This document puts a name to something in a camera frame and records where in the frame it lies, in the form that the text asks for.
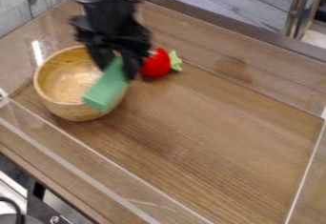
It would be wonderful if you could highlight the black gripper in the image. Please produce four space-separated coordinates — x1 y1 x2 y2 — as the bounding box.
70 0 151 80

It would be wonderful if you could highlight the green rectangular block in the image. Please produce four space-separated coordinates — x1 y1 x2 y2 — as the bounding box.
82 56 128 112

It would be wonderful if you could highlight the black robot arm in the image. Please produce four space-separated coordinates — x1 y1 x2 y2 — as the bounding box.
70 0 151 80

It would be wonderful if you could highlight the wooden brown bowl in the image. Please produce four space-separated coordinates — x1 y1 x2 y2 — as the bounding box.
32 44 130 122

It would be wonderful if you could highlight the red plush strawberry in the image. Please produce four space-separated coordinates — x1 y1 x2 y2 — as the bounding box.
142 48 182 78

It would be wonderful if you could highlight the metal table leg background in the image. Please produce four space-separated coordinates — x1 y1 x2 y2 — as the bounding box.
285 0 321 40

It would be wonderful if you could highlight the black table clamp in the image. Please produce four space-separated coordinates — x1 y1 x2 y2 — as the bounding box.
27 182 71 224

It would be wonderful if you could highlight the black cable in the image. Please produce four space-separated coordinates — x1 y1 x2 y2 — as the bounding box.
0 196 26 224

